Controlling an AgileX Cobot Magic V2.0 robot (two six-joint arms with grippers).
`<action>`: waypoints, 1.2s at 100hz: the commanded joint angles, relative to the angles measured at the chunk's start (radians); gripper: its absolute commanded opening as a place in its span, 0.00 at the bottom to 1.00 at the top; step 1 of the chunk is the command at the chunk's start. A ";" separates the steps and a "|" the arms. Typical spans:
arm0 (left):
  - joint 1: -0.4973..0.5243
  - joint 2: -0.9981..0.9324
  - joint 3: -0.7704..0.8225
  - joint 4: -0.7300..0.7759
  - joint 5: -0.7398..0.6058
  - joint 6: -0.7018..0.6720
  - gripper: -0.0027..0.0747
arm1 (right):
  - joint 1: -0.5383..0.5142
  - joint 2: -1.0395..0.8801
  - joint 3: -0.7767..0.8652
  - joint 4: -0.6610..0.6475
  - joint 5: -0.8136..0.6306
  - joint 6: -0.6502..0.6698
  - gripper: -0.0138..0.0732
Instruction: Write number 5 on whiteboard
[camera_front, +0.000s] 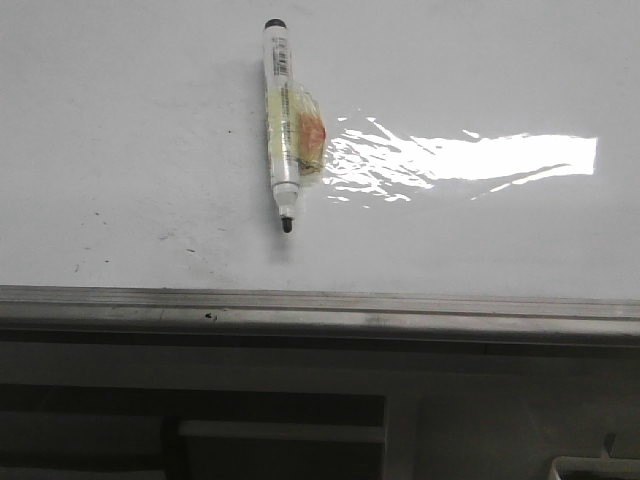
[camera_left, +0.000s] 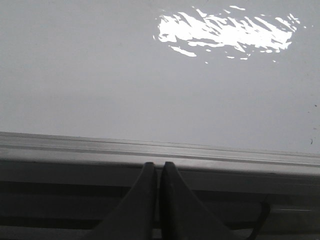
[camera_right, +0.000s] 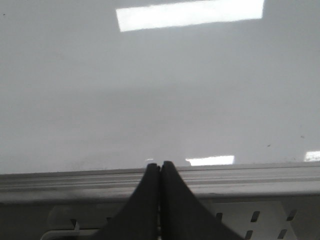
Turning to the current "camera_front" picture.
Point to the white whiteboard marker with tape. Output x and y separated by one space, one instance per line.
295 131

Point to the white whiteboard with metal frame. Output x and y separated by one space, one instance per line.
480 180

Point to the white bin corner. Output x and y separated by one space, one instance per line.
565 467

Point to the dark shelf unit under board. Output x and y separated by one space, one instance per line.
74 432

